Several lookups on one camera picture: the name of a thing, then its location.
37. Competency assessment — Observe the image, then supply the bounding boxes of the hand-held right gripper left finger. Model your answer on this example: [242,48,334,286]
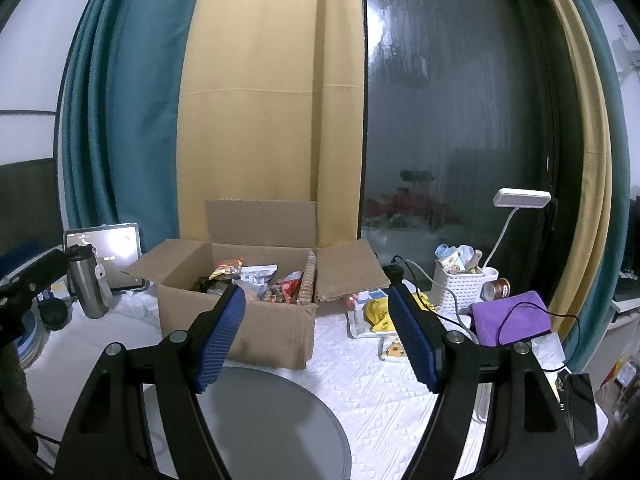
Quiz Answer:
[52,285,247,480]

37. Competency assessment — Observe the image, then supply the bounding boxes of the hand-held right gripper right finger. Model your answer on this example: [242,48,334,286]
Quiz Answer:
[387,285,583,480]

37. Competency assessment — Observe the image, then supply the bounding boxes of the cardboard box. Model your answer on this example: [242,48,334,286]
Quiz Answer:
[121,199,391,370]

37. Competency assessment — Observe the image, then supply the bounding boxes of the orange snack packet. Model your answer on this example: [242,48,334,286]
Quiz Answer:
[209,258,245,281]

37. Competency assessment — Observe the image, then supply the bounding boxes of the clear bag of snacks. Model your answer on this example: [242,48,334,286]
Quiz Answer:
[240,264,279,287]

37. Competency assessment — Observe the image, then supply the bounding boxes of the white snack packet red print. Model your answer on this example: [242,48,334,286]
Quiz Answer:
[297,250,319,306]

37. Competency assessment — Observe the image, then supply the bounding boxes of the small yellow white packet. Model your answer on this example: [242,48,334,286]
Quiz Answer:
[380,337,408,361]

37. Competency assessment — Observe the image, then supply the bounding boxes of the yellow crumpled bag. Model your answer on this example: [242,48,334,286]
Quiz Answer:
[362,295,436,333]

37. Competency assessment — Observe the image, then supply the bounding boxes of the stack of bowls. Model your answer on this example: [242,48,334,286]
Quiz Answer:
[15,305,51,371]

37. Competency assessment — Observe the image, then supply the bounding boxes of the steel tumbler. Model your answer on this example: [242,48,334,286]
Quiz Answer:
[67,246,113,319]

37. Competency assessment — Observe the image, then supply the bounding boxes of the white woven basket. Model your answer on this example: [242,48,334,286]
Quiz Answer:
[432,260,499,311]

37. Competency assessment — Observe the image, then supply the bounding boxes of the tablet with grey case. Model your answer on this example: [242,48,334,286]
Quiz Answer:
[64,222,150,293]

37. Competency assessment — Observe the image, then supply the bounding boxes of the grey round mat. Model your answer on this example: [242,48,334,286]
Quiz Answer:
[145,366,351,480]

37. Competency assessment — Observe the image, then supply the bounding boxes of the purple cloth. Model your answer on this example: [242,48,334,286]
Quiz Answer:
[471,290,553,347]

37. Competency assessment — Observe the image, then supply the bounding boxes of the white desk lamp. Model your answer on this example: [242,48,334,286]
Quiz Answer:
[482,188,552,271]

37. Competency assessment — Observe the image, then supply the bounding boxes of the black phone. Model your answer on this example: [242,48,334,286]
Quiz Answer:
[565,372,599,448]

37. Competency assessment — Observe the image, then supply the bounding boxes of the teal curtain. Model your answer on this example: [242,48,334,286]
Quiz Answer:
[60,0,211,251]
[565,0,633,376]

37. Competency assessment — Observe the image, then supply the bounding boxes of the dark glass door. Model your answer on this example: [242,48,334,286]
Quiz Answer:
[360,0,566,281]

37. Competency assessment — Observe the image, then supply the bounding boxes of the yellow curtain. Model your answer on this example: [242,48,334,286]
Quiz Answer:
[175,0,368,256]
[527,0,613,341]

